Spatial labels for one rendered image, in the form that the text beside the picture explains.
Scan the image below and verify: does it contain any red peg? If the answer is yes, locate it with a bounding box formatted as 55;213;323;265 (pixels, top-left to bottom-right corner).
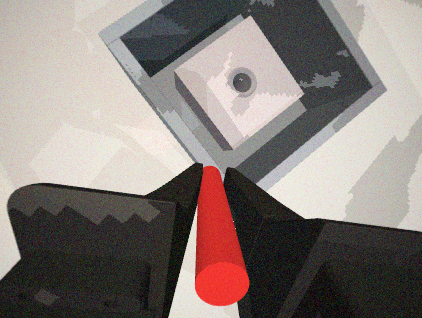
195;166;249;306

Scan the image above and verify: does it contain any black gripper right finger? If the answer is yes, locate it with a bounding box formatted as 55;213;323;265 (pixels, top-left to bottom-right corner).
223;167;422;318

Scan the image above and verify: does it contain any grey open box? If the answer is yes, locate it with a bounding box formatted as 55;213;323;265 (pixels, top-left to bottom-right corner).
98;0;387;191

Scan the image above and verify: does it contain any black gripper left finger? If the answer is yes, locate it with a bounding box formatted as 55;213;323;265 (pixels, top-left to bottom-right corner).
6;163;203;318

